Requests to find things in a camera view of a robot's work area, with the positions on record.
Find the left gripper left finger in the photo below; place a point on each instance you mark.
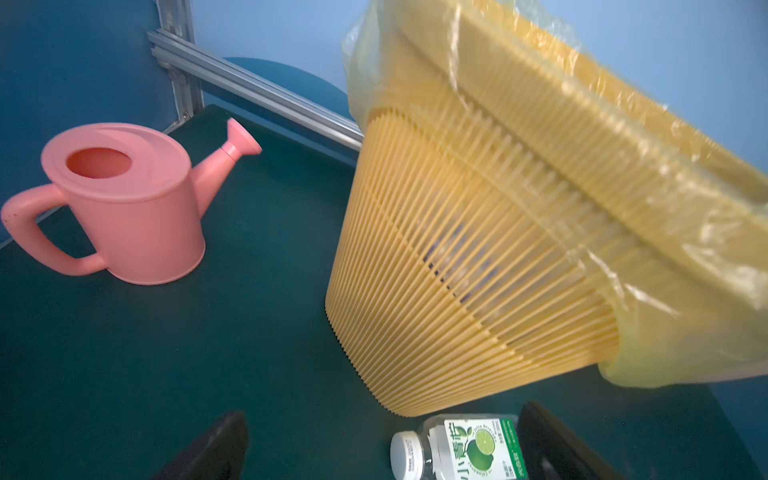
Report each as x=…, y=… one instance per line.
x=219, y=453

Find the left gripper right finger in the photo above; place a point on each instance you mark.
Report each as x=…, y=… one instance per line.
x=552, y=451

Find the lime label bottle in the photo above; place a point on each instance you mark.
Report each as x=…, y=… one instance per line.
x=459, y=446

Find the yellow slatted waste bin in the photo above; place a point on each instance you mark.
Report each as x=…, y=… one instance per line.
x=468, y=252

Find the clear yellow bin liner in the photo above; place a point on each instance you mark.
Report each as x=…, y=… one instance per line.
x=660, y=180

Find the pink plastic watering can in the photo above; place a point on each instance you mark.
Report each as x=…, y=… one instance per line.
x=136, y=195

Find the aluminium frame rail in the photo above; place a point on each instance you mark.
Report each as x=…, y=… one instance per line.
x=189, y=67

